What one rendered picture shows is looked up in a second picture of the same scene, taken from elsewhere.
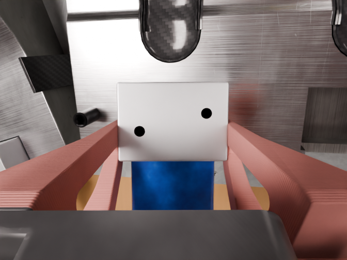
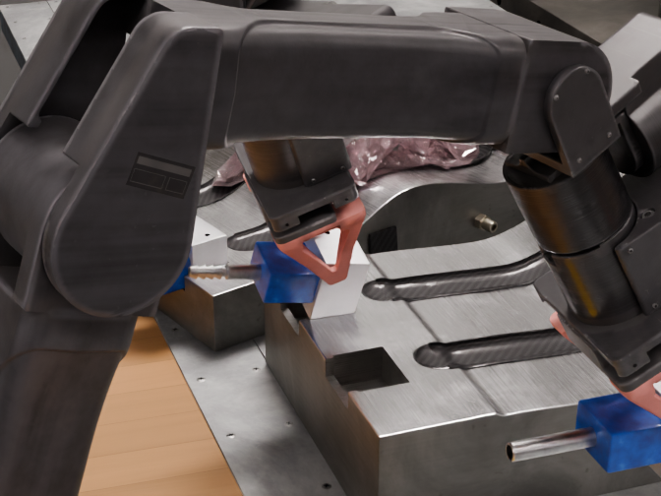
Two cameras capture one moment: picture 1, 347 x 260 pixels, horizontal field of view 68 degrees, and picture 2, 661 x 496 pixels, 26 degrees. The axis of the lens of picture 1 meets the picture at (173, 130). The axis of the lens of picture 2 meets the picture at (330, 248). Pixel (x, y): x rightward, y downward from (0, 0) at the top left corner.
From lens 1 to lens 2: 103 cm
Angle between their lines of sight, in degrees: 61
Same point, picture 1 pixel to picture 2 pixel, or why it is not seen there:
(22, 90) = not seen: hidden behind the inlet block
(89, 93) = not seen: hidden behind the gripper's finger
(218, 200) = (190, 450)
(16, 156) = (212, 255)
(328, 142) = (342, 392)
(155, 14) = (391, 288)
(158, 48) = (369, 290)
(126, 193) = (156, 380)
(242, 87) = (364, 323)
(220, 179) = (224, 442)
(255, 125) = (338, 334)
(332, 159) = not seen: outside the picture
